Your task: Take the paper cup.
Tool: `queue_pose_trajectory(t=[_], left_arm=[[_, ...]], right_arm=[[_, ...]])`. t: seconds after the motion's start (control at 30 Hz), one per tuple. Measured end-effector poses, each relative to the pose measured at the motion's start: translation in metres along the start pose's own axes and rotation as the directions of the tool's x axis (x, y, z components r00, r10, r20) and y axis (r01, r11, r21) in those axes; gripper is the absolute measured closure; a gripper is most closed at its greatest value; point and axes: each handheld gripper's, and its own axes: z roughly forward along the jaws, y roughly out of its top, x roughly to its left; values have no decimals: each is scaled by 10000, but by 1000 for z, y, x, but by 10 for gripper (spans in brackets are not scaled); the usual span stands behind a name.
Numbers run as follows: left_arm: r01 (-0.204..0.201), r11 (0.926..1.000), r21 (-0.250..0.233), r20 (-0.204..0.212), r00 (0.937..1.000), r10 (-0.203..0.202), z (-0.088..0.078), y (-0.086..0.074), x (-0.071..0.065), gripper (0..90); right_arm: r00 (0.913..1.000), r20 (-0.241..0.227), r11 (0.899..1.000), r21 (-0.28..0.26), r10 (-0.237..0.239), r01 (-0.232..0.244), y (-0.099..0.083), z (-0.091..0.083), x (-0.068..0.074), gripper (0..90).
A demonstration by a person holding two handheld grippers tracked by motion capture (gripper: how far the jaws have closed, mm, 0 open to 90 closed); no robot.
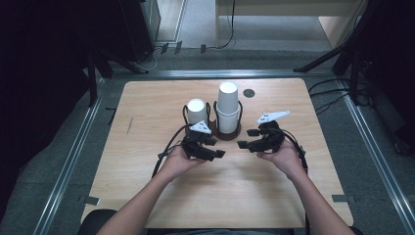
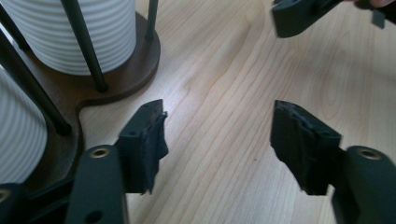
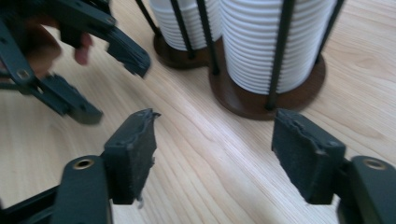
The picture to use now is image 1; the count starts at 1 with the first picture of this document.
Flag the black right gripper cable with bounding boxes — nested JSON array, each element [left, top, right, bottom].
[[280, 127, 311, 235]]

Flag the person's left hand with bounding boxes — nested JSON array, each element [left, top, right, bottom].
[[159, 145, 208, 181]]

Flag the brown cup holder black wires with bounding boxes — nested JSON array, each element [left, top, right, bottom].
[[181, 99, 245, 142]]

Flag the aluminium floor rail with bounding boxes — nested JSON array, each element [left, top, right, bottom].
[[337, 79, 415, 235], [31, 97, 106, 235]]

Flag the person's right hand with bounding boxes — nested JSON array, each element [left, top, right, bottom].
[[256, 139, 308, 181]]

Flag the grey tape strip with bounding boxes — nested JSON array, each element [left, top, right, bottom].
[[83, 195, 101, 207], [331, 194, 357, 204]]

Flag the stack of white cups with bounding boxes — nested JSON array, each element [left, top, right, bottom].
[[186, 98, 208, 126], [215, 80, 241, 134]]

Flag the black tripod stand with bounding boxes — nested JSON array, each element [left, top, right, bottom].
[[293, 0, 386, 73]]

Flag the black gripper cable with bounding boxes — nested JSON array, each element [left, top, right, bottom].
[[151, 123, 194, 179], [280, 127, 311, 235]]

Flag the light wooden cabinet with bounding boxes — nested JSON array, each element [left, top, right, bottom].
[[214, 0, 371, 49]]

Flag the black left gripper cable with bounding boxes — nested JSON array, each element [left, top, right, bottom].
[[151, 123, 194, 179]]

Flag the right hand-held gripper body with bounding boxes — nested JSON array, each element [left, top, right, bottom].
[[256, 110, 291, 155]]

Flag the black floor cables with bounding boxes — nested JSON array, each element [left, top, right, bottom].
[[307, 76, 353, 116]]

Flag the black chair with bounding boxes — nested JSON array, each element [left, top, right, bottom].
[[77, 209, 117, 235]]

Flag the white floor cable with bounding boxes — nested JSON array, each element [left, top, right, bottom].
[[135, 47, 163, 73]]

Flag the black hanging cable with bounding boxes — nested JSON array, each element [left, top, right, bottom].
[[217, 0, 237, 51]]

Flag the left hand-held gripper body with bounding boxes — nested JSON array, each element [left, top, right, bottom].
[[180, 120, 216, 161]]

